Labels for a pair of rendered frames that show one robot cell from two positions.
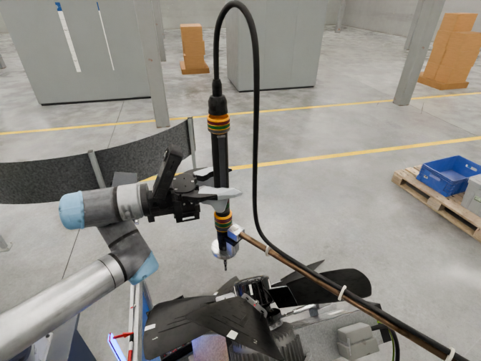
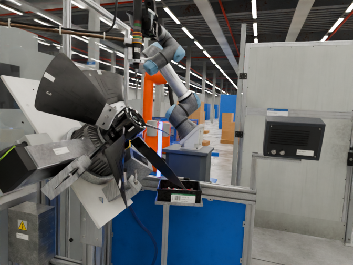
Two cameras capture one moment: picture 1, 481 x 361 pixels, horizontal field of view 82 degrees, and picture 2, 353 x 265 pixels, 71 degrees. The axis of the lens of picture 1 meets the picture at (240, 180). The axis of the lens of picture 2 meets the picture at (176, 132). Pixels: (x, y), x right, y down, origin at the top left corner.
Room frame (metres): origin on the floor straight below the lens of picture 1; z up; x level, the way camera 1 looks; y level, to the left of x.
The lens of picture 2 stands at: (1.23, -0.80, 1.26)
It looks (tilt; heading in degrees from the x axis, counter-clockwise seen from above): 5 degrees down; 121
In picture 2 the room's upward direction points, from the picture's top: 3 degrees clockwise
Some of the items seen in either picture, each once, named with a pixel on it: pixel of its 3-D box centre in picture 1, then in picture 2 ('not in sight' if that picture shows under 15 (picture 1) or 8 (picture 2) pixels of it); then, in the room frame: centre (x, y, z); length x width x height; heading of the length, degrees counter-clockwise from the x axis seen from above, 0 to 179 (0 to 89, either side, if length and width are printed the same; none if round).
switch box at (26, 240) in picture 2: not in sight; (32, 233); (0.24, -0.26, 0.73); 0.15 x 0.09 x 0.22; 16
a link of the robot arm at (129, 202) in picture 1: (132, 202); (156, 31); (0.46, 0.23, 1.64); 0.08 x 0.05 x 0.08; 15
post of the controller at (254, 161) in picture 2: not in sight; (253, 170); (0.91, 0.53, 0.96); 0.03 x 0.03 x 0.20; 16
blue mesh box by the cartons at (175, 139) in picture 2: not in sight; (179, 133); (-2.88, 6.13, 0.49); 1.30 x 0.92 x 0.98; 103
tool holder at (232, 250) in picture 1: (227, 238); (134, 51); (0.49, 0.03, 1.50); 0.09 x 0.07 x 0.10; 50
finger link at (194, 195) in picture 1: (197, 193); not in sight; (0.47, 0.09, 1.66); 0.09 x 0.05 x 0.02; 83
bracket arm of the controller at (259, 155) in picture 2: not in sight; (275, 157); (1.01, 0.56, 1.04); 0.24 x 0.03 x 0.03; 16
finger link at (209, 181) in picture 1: (212, 179); (151, 18); (0.55, 0.07, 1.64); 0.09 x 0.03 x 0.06; 127
